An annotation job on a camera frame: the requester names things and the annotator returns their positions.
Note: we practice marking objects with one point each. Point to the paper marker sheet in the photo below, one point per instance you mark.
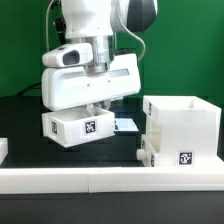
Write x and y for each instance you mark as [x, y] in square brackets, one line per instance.
[125, 125]

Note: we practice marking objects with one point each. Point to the white drawer cabinet box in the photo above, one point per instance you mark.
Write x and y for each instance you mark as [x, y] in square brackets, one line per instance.
[184, 130]

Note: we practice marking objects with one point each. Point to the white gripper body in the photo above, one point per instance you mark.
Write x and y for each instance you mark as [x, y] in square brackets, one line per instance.
[72, 87]

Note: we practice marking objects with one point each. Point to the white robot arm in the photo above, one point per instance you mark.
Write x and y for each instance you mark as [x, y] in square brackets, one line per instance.
[88, 69]

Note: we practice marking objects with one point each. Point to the white front drawer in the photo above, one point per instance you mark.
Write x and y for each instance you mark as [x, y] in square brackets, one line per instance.
[147, 154]

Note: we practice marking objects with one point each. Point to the white drawer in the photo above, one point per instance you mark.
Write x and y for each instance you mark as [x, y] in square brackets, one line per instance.
[147, 154]
[75, 126]

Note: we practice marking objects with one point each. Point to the white front fence bar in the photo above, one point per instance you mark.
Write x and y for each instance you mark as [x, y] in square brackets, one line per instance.
[94, 180]

